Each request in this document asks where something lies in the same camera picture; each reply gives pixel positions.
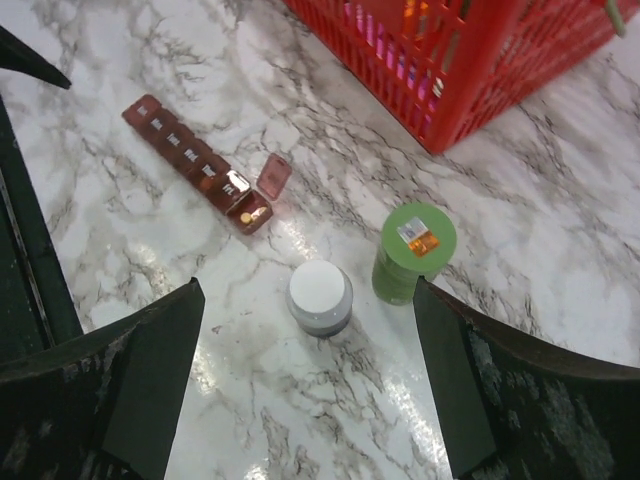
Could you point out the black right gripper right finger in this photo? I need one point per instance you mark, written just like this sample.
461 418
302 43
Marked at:
512 406

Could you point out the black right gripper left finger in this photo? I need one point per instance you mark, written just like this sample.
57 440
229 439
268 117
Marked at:
106 404

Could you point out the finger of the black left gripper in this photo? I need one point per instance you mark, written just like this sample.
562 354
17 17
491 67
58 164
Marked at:
17 56

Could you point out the white pill bottle blue label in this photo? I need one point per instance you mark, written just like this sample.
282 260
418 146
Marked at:
319 296

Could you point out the yellow pills in organizer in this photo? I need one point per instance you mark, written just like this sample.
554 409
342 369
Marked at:
248 218

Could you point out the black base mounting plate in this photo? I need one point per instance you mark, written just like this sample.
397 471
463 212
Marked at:
37 311

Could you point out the green round container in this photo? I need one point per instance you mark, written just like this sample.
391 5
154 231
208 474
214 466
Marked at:
417 240

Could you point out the red plastic shopping basket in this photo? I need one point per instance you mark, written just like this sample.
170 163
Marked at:
444 69

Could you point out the green netted melon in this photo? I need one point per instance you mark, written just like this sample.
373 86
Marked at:
615 17

